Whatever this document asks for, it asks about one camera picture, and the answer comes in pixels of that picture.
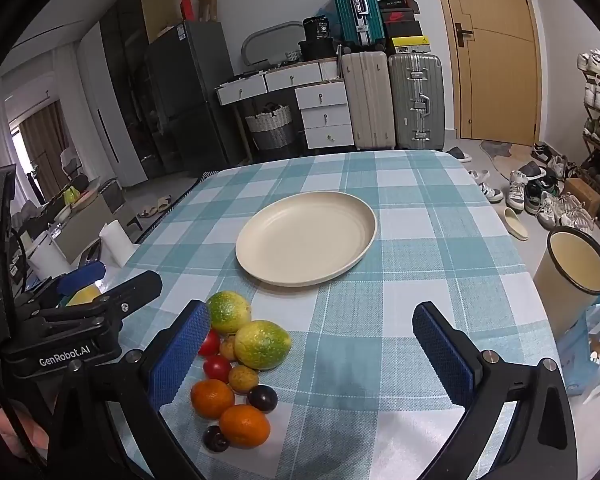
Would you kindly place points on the cream round plate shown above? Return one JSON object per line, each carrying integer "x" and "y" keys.
{"x": 305, "y": 240}

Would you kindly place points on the green citrus fruit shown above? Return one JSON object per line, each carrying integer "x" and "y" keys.
{"x": 228, "y": 312}

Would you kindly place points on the black shoe box red logo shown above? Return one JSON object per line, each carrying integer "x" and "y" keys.
{"x": 397, "y": 7}

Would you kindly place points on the brown curtain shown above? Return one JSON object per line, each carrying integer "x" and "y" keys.
{"x": 45, "y": 140}

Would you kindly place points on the brown cardboard carton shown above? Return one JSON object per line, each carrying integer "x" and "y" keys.
{"x": 207, "y": 6}

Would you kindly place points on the yellow wooden door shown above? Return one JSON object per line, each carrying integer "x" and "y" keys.
{"x": 495, "y": 60}

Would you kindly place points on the beige trash bin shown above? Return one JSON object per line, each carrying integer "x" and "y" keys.
{"x": 560, "y": 285}

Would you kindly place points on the wooden shoe rack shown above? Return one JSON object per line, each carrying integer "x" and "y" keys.
{"x": 592, "y": 165}

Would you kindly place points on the teal checked tablecloth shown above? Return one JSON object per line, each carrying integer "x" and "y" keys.
{"x": 405, "y": 260}

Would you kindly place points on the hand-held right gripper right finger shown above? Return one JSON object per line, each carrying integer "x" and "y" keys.
{"x": 445, "y": 355}

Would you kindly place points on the white chair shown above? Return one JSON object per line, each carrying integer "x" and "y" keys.
{"x": 72, "y": 162}

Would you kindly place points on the teal suitcase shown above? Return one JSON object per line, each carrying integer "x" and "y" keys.
{"x": 352, "y": 15}

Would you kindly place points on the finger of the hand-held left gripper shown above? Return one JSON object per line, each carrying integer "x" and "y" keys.
{"x": 82, "y": 274}
{"x": 135, "y": 287}

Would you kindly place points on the white dressing table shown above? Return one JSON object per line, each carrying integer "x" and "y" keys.
{"x": 275, "y": 80}

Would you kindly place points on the brown longan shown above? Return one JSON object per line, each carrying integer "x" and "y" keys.
{"x": 243, "y": 379}
{"x": 227, "y": 349}

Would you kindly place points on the beige suitcase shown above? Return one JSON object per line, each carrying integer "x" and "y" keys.
{"x": 367, "y": 100}

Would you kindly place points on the dark tall cabinet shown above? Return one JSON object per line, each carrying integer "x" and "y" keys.
{"x": 127, "y": 80}

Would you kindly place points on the silver suitcase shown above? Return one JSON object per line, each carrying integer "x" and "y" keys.
{"x": 415, "y": 100}

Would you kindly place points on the grey oval mirror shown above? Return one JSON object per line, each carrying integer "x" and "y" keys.
{"x": 270, "y": 42}

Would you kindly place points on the beige slipper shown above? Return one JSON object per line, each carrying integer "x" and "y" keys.
{"x": 148, "y": 211}
{"x": 164, "y": 203}

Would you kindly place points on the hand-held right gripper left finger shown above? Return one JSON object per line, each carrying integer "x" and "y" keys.
{"x": 180, "y": 355}

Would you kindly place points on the blue plastic bag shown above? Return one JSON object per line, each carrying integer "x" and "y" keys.
{"x": 580, "y": 360}

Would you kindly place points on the shoe rack with shoes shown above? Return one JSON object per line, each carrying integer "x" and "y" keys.
{"x": 597, "y": 95}

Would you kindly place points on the single beige clog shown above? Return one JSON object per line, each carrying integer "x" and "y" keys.
{"x": 516, "y": 222}

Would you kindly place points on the white pail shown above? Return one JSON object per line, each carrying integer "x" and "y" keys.
{"x": 50, "y": 255}

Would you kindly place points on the black slipper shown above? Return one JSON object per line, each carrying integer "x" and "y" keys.
{"x": 458, "y": 154}

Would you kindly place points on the yellow-green citrus fruit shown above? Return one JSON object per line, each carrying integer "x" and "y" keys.
{"x": 261, "y": 345}

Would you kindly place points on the yellow black shoe box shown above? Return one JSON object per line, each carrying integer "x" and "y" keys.
{"x": 409, "y": 46}

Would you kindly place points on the sneakers pile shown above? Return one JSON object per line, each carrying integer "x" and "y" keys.
{"x": 535, "y": 190}

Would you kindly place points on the white grey woven basket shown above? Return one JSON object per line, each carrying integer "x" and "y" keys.
{"x": 271, "y": 127}

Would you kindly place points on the plain black shoe box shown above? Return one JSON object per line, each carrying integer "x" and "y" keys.
{"x": 402, "y": 30}

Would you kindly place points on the brown cardboard box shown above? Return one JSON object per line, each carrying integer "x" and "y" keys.
{"x": 582, "y": 195}

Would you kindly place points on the person's left hand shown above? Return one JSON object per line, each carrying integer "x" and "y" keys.
{"x": 27, "y": 437}

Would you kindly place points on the black canister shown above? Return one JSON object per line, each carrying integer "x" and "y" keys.
{"x": 316, "y": 29}

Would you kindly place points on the red tomato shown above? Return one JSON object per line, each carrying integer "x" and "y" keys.
{"x": 217, "y": 369}
{"x": 211, "y": 344}

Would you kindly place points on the orange tangerine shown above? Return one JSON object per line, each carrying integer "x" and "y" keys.
{"x": 244, "y": 426}
{"x": 212, "y": 399}

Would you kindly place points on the dark grey refrigerator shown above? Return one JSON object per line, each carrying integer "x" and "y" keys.
{"x": 195, "y": 90}

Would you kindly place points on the white three-drawer chest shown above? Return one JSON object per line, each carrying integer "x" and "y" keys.
{"x": 325, "y": 115}

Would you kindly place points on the dark purple plum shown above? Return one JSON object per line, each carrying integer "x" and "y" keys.
{"x": 215, "y": 439}
{"x": 262, "y": 398}

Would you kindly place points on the black container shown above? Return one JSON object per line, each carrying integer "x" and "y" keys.
{"x": 319, "y": 51}

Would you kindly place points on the yellow object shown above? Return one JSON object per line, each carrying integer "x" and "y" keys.
{"x": 82, "y": 296}

